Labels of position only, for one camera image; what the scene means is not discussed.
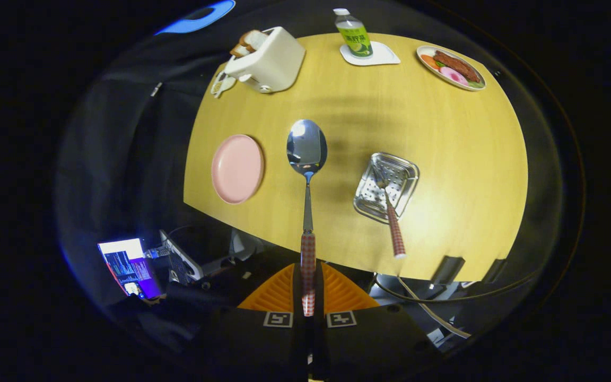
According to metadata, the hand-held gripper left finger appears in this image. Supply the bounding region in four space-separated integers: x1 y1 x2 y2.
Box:
199 263 303 382

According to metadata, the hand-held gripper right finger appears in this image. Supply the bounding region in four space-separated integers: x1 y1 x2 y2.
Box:
315 262 434 382

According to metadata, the fork with checked handle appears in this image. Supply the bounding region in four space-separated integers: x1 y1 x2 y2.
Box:
372 164 407 259

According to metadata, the spoon with checked handle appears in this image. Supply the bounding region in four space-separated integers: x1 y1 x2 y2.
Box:
286 119 328 317

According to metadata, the white stand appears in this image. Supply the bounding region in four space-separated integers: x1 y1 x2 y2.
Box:
159 229 204 281

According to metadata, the pink plate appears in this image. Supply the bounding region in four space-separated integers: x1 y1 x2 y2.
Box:
211 134 265 205

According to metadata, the lit laptop screen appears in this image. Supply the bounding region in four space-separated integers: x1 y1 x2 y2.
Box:
98 238 163 299

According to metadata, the perforated steel basket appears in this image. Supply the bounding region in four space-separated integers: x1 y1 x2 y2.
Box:
353 152 420 223

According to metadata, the white divided condiment dish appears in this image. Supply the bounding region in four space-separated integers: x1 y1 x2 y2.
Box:
210 69 238 99

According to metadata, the white toaster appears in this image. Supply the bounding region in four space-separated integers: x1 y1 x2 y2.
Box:
224 27 306 94

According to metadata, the white coaster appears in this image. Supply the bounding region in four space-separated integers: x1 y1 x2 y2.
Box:
339 41 401 67

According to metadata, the pink round food slice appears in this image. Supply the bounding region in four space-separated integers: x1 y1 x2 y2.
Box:
439 66 469 87

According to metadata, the green label drink bottle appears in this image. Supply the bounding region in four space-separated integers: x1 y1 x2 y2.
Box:
333 8 374 58

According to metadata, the white plate of food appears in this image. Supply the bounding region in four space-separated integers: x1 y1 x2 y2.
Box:
416 46 487 92

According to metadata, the brown meat piece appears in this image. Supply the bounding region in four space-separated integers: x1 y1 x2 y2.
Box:
433 50 482 83

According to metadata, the white strap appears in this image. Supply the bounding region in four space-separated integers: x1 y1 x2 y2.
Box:
397 276 472 340

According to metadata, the black cable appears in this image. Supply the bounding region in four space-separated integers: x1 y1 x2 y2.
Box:
373 272 542 304

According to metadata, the black table bracket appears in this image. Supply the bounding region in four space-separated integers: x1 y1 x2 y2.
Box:
483 258 508 282
431 255 466 286

